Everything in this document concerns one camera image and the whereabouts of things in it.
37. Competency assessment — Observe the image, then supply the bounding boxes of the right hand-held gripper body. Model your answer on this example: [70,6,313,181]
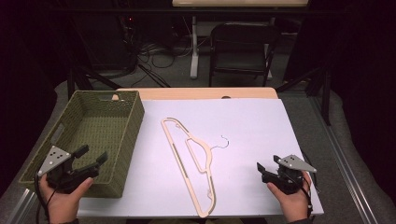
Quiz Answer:
[262,154,318,195]

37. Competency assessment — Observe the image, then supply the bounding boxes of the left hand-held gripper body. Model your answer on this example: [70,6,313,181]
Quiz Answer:
[36,145,101,194]

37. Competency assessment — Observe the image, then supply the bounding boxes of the green woven basket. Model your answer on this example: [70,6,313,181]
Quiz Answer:
[18,90,146,199]

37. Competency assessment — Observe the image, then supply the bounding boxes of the beige clothes hanger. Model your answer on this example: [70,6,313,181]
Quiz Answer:
[161,117,231,218]

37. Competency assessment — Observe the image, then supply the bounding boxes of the person's right hand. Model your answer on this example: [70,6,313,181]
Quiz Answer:
[266,172,313,223]

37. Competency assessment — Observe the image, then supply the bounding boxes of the person's left hand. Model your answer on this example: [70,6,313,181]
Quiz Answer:
[38,175,94,224]

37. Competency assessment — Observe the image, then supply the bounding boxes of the white board mat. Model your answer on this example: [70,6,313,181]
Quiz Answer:
[77,98,325,218]

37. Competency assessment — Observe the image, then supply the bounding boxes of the black metal stand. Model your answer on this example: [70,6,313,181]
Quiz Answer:
[275,65,332,127]
[65,63,123,101]

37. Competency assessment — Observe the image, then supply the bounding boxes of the black folding chair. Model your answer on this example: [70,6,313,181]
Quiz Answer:
[208,21,278,88]

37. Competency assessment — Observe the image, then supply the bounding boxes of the white desk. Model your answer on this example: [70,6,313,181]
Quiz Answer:
[171,0,310,80]

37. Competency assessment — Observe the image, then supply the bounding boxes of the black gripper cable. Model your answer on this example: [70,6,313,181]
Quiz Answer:
[34,173,58,224]
[288,169,321,218]

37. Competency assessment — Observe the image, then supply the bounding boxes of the metal floor rail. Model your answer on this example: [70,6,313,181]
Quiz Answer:
[5,188,36,224]
[309,95,379,224]

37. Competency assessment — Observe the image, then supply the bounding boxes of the bundle of floor cables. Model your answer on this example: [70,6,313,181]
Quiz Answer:
[129,38,194,89]

